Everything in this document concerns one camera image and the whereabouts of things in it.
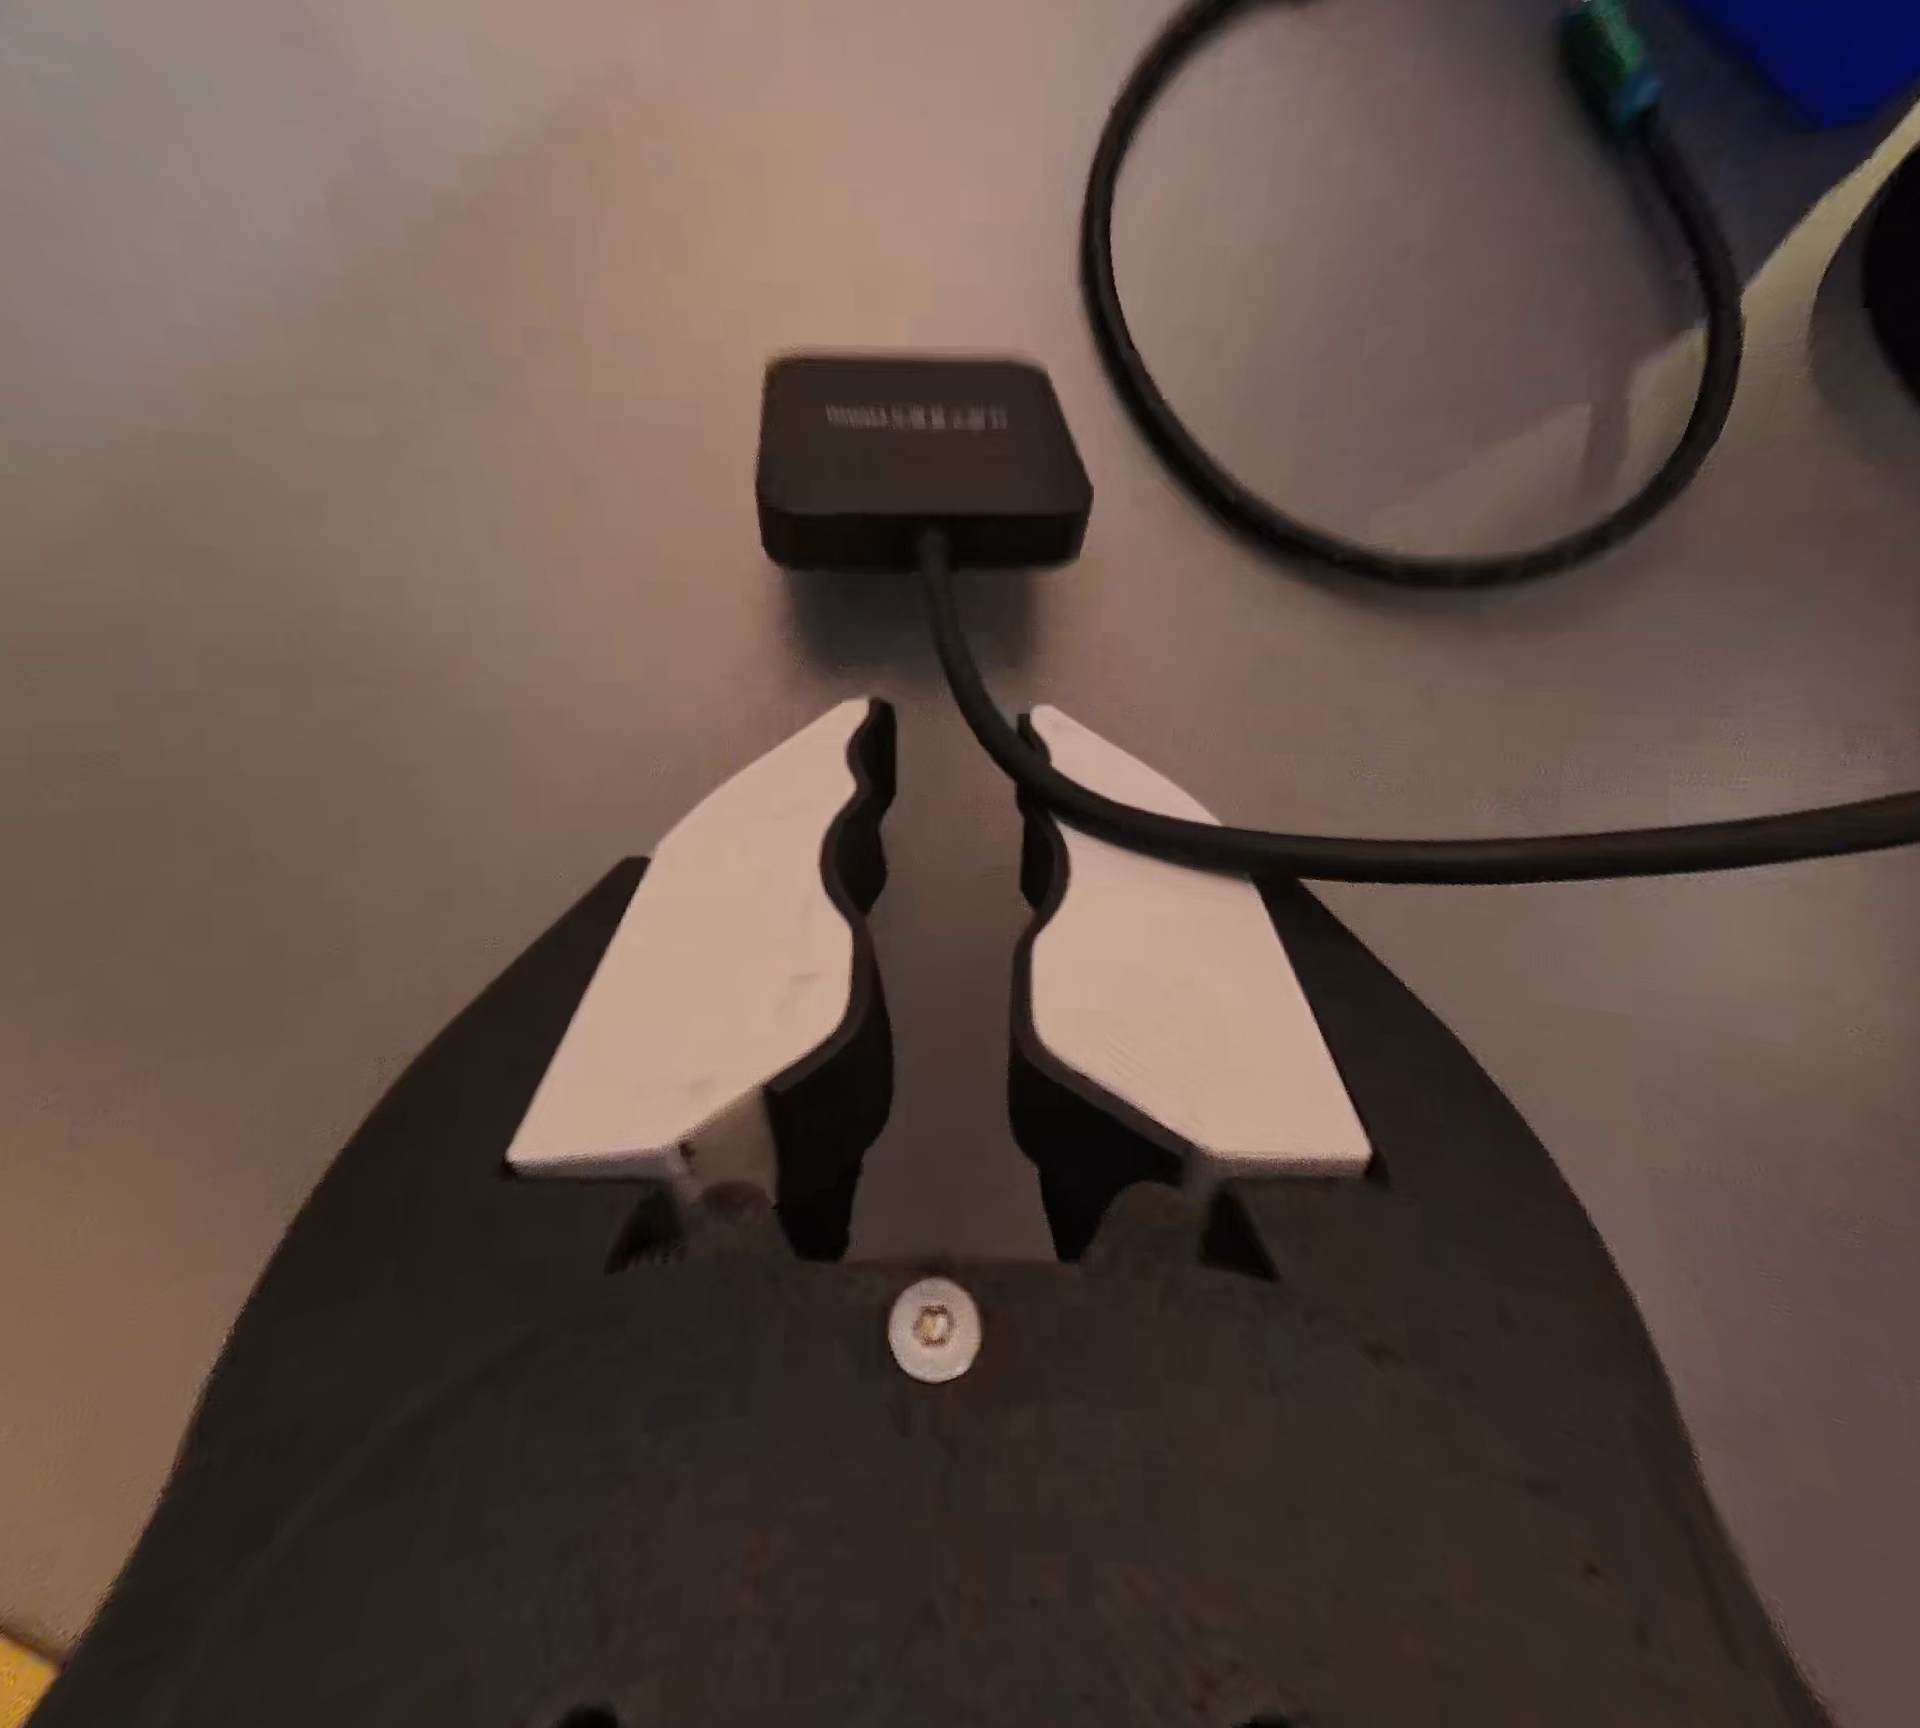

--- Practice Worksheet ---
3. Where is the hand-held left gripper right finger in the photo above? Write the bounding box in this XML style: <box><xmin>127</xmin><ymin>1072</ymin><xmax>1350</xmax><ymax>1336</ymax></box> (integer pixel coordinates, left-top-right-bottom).
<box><xmin>1007</xmin><ymin>704</ymin><xmax>1375</xmax><ymax>1262</ymax></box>

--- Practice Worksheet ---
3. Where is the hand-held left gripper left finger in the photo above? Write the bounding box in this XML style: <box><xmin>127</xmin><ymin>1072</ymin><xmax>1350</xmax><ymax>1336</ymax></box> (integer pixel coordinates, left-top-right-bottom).
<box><xmin>506</xmin><ymin>696</ymin><xmax>898</xmax><ymax>1265</ymax></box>

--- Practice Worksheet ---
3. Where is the smooth black adapter cable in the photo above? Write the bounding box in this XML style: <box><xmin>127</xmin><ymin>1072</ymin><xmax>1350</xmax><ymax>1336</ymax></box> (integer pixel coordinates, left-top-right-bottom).
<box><xmin>913</xmin><ymin>525</ymin><xmax>1920</xmax><ymax>887</ymax></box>

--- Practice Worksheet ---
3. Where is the black square adapter box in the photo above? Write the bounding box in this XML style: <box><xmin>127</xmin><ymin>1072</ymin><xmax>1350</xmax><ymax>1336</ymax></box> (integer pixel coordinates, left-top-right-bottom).
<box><xmin>755</xmin><ymin>353</ymin><xmax>1097</xmax><ymax>576</ymax></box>

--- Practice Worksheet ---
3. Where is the black braided hdmi cable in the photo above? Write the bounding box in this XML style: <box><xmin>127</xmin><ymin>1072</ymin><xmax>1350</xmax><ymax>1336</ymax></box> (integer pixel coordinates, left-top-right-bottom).
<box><xmin>1080</xmin><ymin>0</ymin><xmax>1750</xmax><ymax>589</ymax></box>

